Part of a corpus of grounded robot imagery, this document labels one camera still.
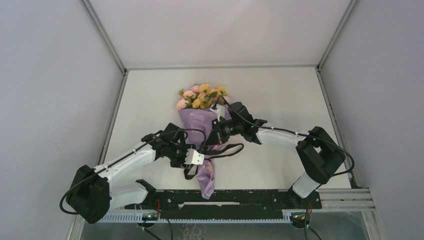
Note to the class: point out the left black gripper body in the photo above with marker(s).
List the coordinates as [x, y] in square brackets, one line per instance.
[177, 154]

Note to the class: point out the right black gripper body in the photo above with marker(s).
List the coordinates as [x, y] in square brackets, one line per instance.
[224, 130]

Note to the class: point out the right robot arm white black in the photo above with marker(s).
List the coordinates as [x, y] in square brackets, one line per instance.
[320, 156]

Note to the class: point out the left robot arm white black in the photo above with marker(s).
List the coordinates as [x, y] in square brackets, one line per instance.
[95, 191]

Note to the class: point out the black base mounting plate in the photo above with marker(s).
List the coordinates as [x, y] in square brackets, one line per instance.
[228, 202]

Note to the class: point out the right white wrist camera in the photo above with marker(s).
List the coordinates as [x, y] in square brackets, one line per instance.
[219, 110]

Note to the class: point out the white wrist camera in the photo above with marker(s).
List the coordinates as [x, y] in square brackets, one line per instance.
[193, 157]
[219, 110]

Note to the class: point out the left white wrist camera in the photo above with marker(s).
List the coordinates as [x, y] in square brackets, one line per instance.
[193, 157]

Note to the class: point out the aluminium frame rail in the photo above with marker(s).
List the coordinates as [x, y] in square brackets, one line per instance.
[251, 66]

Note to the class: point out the white slotted cable duct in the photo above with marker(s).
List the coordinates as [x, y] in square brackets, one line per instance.
[150, 217]

